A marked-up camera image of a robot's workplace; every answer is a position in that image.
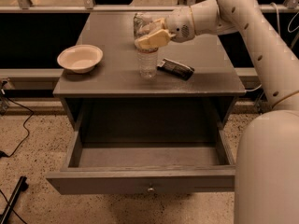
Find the dark snack bar wrapper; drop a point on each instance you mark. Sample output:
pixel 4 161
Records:
pixel 176 69

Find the small metal drawer knob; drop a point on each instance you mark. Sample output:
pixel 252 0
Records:
pixel 150 190

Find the clear plastic water bottle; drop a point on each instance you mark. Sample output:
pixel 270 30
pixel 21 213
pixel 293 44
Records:
pixel 147 61

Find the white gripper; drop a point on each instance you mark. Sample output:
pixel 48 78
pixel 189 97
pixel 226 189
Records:
pixel 179 23

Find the grey wooden cabinet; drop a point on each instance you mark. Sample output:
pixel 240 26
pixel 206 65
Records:
pixel 117 75

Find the silver soda can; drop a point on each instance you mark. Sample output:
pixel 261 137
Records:
pixel 140 20

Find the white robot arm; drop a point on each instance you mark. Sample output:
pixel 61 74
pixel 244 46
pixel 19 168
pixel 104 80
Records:
pixel 267 158

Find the white paper bowl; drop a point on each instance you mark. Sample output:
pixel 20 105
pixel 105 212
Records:
pixel 80 58

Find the open grey top drawer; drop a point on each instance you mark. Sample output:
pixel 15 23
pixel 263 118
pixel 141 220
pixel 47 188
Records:
pixel 126 147

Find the black stand leg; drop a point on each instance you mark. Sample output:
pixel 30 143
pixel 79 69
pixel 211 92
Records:
pixel 19 188

